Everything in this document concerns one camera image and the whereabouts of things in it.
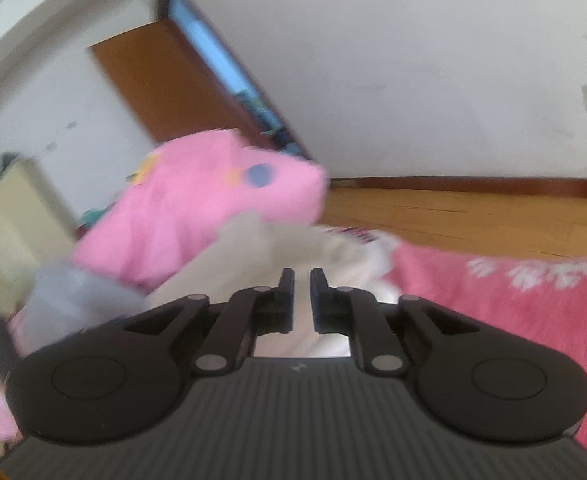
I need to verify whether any beige zip hoodie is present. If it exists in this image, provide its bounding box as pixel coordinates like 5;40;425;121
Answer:
146;212;401;358

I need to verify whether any cream wardrobe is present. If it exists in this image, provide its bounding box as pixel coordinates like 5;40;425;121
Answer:
0;158;77;314

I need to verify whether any pink grey floral duvet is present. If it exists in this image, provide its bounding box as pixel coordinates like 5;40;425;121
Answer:
0;127;331;443

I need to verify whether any brown wooden door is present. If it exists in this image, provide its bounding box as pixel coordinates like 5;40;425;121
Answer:
87;0;315;162

